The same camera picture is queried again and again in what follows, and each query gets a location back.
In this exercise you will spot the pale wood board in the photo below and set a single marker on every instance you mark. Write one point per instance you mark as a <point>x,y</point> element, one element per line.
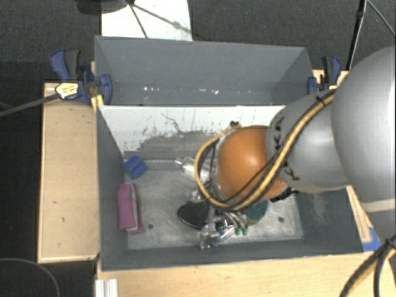
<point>68,178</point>

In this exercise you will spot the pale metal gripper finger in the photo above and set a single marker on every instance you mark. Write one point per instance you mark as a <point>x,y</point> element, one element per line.
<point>208,230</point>
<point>208,243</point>

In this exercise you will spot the black sunglasses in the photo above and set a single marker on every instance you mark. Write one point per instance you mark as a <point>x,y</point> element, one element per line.
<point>193,214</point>

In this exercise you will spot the dark green round object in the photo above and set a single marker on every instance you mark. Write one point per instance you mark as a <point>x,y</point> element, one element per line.
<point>258,213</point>

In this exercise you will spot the blue sponge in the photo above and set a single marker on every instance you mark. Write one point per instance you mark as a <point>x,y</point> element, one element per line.
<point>135,166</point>

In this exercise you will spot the pink cloth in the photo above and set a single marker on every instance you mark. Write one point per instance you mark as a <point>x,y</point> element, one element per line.
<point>127,207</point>

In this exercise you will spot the grey metal bin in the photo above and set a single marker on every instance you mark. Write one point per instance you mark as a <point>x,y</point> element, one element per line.
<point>173,73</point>

